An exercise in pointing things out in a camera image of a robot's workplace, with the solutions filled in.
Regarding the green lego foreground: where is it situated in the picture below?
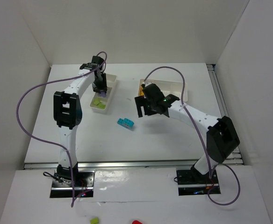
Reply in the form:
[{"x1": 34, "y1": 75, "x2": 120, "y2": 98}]
[{"x1": 90, "y1": 217, "x2": 100, "y2": 224}]

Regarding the small white container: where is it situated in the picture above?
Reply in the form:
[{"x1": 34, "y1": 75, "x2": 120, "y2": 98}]
[{"x1": 89, "y1": 74, "x2": 117, "y2": 114}]

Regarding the aluminium rail right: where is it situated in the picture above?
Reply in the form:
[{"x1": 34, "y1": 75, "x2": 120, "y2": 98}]
[{"x1": 206, "y1": 64, "x2": 244, "y2": 165}]

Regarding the yellow lego in container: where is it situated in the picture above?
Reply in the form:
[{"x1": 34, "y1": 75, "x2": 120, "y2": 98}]
[{"x1": 138, "y1": 86, "x2": 144, "y2": 96}]

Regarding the aluminium rail front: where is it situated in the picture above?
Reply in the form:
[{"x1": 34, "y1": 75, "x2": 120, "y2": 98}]
[{"x1": 23, "y1": 159, "x2": 242, "y2": 170}]

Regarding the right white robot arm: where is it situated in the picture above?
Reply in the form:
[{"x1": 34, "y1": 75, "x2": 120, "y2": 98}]
[{"x1": 135, "y1": 84, "x2": 240, "y2": 176}]

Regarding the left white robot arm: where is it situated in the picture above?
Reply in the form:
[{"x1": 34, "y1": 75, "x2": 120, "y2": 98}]
[{"x1": 53, "y1": 55, "x2": 108, "y2": 180}]

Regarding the small purple lego brick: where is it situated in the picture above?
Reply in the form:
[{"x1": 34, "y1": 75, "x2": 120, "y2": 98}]
[{"x1": 99, "y1": 92, "x2": 107, "y2": 98}]

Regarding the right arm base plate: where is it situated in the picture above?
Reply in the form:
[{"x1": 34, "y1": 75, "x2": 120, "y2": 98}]
[{"x1": 173, "y1": 169, "x2": 221, "y2": 196}]

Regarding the teal lego brick stack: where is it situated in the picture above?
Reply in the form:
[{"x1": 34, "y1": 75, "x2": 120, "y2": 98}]
[{"x1": 117, "y1": 118, "x2": 134, "y2": 129}]

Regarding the green lego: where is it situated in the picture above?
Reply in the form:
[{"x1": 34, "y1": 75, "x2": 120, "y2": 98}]
[{"x1": 93, "y1": 98, "x2": 101, "y2": 106}]

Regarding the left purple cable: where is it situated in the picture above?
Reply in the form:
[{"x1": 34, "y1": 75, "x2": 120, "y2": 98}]
[{"x1": 16, "y1": 51, "x2": 108, "y2": 208}]

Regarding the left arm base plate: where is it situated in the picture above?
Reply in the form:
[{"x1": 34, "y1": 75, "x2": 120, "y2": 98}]
[{"x1": 50, "y1": 171, "x2": 95, "y2": 199}]

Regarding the aluminium rail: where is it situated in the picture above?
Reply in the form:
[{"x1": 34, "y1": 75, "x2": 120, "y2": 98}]
[
  {"x1": 23, "y1": 159, "x2": 242, "y2": 170},
  {"x1": 206, "y1": 64, "x2": 244, "y2": 165}
]

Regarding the large white divided container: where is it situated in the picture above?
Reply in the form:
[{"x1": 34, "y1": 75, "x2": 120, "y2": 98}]
[{"x1": 146, "y1": 79, "x2": 188, "y2": 102}]

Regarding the green lego plate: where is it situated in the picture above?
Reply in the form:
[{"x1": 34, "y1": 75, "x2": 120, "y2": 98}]
[{"x1": 97, "y1": 103, "x2": 106, "y2": 110}]

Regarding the red object foreground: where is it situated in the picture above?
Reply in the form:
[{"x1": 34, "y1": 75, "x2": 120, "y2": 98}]
[{"x1": 131, "y1": 219, "x2": 145, "y2": 224}]

